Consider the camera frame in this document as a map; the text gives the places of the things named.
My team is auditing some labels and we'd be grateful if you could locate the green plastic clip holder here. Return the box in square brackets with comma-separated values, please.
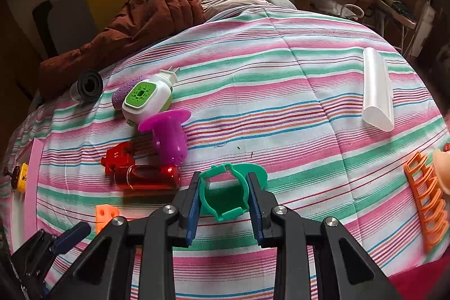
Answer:
[199, 163, 268, 222]

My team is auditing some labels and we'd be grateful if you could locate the orange cube block toy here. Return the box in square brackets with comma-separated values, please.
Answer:
[94, 204, 120, 234]

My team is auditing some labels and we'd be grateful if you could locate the magenta perforated strainer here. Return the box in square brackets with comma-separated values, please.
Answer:
[138, 109, 192, 166]

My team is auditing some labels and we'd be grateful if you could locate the white green plug-in device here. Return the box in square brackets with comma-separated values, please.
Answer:
[121, 67, 179, 125]

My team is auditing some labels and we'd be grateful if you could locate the white pink-edged tray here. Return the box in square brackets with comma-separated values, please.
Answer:
[10, 139, 44, 251]

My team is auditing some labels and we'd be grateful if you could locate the yellow plastic block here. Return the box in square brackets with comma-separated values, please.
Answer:
[14, 163, 28, 193]

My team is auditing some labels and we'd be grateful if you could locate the red plastic bottle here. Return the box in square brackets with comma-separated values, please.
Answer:
[100, 142, 181, 195]

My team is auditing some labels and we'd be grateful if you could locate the striped bed sheet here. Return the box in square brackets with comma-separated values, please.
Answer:
[0, 6, 450, 300]

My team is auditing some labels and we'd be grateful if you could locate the purple oval soap box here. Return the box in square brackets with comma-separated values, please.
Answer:
[111, 75, 145, 110]

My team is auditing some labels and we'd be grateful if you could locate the translucent white tube case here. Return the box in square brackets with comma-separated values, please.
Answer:
[361, 47, 394, 132]

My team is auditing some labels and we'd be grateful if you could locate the black grey cylinder cap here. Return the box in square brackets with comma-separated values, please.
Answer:
[69, 70, 103, 103]

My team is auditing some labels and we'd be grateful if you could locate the orange plastic rack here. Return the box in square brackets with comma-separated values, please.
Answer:
[404, 152, 449, 253]

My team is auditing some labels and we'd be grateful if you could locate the peach round object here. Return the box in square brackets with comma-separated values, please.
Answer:
[433, 149, 450, 196]

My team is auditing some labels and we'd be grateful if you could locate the rust brown quilt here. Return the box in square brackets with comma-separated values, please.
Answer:
[38, 0, 206, 100]

